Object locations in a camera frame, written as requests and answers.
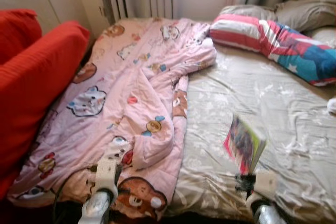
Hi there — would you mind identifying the pink cartoon bear quilt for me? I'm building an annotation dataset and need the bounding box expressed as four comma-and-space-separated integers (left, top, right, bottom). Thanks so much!
8, 17, 217, 220

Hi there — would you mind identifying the beige patterned pillow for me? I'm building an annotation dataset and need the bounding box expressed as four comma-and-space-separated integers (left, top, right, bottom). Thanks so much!
307, 26, 336, 49

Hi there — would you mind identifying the small red sofa cushion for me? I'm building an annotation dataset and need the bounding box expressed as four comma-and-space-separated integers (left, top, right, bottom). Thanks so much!
0, 9, 43, 65

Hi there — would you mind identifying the striped star print long pillow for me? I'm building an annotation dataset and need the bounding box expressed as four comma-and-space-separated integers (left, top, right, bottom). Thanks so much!
210, 14, 336, 87

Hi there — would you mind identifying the large grey pillow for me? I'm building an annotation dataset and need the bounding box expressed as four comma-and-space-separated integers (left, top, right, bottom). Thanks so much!
274, 0, 336, 33

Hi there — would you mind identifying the beige leaf pattern bed sheet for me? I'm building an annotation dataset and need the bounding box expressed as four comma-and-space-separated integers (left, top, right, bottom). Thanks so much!
168, 40, 336, 223

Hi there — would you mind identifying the colourful anime comic book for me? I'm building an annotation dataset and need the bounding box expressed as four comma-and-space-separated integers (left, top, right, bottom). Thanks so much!
223, 115, 268, 175

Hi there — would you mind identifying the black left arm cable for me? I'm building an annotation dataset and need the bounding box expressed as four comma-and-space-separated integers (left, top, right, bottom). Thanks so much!
52, 167, 100, 222

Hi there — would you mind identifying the flat grey pillow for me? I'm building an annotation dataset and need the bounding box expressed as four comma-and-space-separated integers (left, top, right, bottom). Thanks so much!
219, 5, 277, 23

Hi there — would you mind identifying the large red sofa cushion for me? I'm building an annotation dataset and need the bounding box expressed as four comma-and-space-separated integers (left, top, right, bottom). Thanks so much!
0, 21, 91, 198

